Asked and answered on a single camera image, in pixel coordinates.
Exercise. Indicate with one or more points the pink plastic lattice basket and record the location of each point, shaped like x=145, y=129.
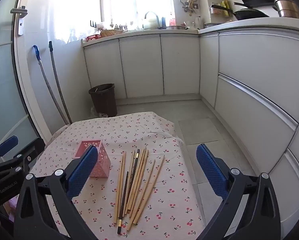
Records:
x=102, y=165

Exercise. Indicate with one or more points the black chopstick gold band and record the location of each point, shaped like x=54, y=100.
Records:
x=135, y=166
x=124, y=192

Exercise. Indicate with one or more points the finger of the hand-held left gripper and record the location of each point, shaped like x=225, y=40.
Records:
x=7, y=145
x=35, y=150

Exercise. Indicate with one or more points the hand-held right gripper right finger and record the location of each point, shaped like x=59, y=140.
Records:
x=210, y=170

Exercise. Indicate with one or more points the small condiment bottles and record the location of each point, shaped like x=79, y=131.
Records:
x=120, y=27

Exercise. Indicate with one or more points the black wok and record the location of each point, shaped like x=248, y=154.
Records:
x=252, y=13

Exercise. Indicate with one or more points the metal cooking pot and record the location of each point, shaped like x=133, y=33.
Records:
x=288, y=8

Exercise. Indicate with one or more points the clear plastic bag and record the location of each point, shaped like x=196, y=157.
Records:
x=93, y=111

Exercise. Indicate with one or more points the white door base cabinet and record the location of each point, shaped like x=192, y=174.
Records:
x=142, y=67

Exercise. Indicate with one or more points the cherry print tablecloth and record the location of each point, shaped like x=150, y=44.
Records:
x=164, y=180

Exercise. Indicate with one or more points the chrome faucet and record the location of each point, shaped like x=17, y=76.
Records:
x=158, y=21

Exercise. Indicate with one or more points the black wall hooks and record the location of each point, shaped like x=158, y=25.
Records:
x=92, y=24

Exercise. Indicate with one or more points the white electric kettle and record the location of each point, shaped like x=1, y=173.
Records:
x=199, y=23

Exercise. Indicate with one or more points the metal bowl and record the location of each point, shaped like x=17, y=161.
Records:
x=209, y=25

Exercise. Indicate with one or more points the metal basin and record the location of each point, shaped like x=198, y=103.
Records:
x=175, y=27

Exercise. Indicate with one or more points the bunch of wooden chopsticks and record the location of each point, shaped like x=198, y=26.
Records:
x=135, y=195

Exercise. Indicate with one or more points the white door lock plate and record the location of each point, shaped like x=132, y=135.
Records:
x=21, y=27

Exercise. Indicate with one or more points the blue bottle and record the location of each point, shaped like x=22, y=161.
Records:
x=163, y=22

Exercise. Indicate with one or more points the white kitchen countertop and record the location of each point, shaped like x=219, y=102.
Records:
x=239, y=23

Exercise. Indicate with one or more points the person's left hand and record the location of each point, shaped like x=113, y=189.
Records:
x=11, y=205

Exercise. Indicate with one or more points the kitchen window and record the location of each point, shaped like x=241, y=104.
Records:
x=114, y=0

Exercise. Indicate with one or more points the water heater pipes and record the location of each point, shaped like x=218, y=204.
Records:
x=189, y=2

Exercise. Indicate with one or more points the wicker basket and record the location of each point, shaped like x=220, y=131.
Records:
x=110, y=33

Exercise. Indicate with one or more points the red plastic basket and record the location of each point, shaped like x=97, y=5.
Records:
x=93, y=38

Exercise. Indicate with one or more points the red bottle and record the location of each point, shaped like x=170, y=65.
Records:
x=172, y=22

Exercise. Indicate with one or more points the brown trash bin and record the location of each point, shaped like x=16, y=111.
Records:
x=103, y=102

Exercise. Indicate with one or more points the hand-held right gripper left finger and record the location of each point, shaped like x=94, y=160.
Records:
x=83, y=170

